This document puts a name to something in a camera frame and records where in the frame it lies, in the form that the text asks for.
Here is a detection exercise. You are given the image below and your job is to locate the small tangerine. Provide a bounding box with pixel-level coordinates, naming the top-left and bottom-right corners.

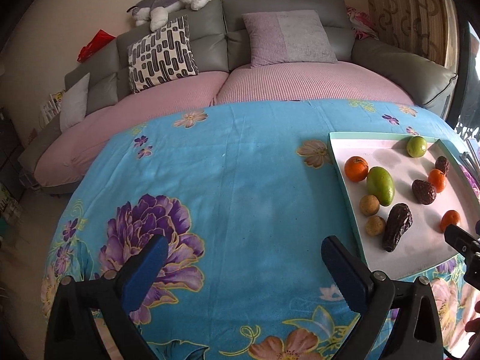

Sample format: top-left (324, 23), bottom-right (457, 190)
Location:
top-left (440, 210), bottom-right (461, 233)
top-left (428, 168), bottom-right (448, 194)

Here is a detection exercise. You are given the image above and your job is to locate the dark red date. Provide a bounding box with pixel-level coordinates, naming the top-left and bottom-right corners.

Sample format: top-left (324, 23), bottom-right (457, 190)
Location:
top-left (382, 203), bottom-right (413, 253)
top-left (412, 180), bottom-right (437, 205)
top-left (434, 156), bottom-right (450, 176)

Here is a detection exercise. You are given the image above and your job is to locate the dark red date top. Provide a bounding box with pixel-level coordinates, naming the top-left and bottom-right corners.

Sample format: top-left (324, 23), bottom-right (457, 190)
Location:
top-left (382, 203), bottom-right (413, 253)

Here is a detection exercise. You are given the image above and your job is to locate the brown walnut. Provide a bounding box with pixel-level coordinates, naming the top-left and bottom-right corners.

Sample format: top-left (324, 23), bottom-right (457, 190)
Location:
top-left (359, 194), bottom-right (380, 217)
top-left (365, 215), bottom-right (386, 236)

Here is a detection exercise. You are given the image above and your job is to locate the large green jujube fruit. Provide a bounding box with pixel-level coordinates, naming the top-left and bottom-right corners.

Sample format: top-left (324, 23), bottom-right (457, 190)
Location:
top-left (367, 166), bottom-right (395, 206)

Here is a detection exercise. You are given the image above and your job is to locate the small green jujube fruit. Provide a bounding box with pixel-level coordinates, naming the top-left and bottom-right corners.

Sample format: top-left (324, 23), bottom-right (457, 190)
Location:
top-left (406, 136), bottom-right (428, 158)

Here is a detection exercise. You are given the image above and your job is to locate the large orange tangerine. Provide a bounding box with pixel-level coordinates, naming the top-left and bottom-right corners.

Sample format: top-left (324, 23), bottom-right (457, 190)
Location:
top-left (344, 156), bottom-right (368, 183)

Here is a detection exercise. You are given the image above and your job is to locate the right human hand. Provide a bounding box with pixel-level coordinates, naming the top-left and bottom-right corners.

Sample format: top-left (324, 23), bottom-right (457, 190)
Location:
top-left (465, 301), bottom-right (480, 345)

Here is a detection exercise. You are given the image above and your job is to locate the teal rimmed white tray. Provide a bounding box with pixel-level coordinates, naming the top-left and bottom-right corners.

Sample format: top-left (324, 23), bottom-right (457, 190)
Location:
top-left (329, 132), bottom-right (479, 280)

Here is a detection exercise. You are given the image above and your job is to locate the grey metal stand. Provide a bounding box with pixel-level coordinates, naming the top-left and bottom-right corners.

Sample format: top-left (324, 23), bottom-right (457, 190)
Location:
top-left (460, 138), bottom-right (480, 181)

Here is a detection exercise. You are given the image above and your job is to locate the pink sofa cover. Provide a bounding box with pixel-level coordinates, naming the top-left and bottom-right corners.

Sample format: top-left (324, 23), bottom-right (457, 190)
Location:
top-left (31, 62), bottom-right (413, 188)

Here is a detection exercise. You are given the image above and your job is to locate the blue floral tablecloth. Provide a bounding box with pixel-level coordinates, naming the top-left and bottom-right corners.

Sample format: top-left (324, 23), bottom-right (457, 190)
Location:
top-left (41, 100), bottom-right (464, 359)

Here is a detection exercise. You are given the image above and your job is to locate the small grey cushion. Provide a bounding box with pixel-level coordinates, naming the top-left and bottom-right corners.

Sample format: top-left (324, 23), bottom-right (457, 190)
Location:
top-left (59, 73), bottom-right (90, 133)

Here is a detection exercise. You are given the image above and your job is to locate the pink floral cloth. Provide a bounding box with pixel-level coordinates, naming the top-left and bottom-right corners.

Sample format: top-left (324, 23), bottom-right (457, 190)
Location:
top-left (346, 7), bottom-right (379, 40)

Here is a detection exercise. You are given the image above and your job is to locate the brown patterned curtain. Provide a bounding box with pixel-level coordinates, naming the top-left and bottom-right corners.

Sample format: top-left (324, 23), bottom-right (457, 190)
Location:
top-left (368, 0), bottom-right (448, 65)

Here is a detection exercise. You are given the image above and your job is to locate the black white patterned cushion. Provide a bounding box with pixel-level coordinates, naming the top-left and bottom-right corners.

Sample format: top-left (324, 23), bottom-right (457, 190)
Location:
top-left (127, 16), bottom-right (199, 94)

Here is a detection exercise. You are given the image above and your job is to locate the red bag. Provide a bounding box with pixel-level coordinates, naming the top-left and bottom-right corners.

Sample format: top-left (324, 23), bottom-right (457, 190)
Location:
top-left (77, 29), bottom-right (115, 63)

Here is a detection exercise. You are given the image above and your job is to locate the purple grey cushion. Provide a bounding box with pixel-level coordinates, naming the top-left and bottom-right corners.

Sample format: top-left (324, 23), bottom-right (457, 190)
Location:
top-left (242, 10), bottom-right (337, 68)

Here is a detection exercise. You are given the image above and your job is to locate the grey leather sofa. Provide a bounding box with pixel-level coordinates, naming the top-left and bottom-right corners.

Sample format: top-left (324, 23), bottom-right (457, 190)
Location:
top-left (19, 0), bottom-right (456, 194)

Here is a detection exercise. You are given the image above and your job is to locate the grey white plush toy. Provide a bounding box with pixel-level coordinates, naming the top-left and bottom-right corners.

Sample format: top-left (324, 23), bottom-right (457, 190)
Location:
top-left (126, 0), bottom-right (209, 32)

